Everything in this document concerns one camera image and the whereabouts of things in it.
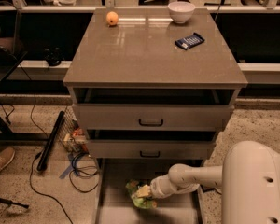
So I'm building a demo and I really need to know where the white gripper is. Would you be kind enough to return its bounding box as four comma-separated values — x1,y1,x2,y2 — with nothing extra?
136,175,199,199

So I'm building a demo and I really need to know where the green rice chip bag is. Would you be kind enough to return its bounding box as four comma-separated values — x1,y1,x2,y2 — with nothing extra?
125,179,157,209

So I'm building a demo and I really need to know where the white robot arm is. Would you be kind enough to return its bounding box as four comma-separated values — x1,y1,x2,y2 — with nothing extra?
136,141,280,224

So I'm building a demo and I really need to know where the open bottom drawer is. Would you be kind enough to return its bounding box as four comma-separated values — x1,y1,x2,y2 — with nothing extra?
95,159,203,224

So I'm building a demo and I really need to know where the middle drawer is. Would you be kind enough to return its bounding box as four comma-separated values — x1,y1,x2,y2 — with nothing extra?
87,140,216,160

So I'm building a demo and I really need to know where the top drawer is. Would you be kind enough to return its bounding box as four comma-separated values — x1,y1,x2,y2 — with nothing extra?
73,104,234,131

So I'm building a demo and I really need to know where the grey drawer cabinet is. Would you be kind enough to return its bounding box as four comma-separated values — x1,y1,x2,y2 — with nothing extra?
63,7,249,161

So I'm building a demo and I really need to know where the small clutter pile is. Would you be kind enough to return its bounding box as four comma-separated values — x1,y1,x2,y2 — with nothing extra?
63,128,88,153

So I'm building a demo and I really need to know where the black tube on floor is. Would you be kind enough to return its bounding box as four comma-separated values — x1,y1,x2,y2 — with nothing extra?
36,111,65,172

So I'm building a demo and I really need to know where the tan shoe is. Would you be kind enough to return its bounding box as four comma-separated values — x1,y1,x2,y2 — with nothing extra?
0,147,15,173

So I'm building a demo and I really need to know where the black tool on floor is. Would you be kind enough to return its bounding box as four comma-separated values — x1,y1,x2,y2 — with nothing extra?
0,198,29,209

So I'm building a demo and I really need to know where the blue snack bar wrapper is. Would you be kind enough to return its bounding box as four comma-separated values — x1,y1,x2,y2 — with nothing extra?
175,33,204,50

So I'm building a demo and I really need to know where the black headset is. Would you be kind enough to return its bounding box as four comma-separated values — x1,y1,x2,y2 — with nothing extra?
44,48,63,66

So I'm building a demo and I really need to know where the orange fruit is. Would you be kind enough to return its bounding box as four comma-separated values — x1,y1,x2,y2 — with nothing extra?
106,11,119,26

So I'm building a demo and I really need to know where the white ceramic bowl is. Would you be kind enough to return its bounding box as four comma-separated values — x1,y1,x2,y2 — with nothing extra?
168,1,196,24

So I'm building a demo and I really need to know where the black floor cable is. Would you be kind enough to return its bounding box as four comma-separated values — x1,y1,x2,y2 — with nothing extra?
28,151,75,224

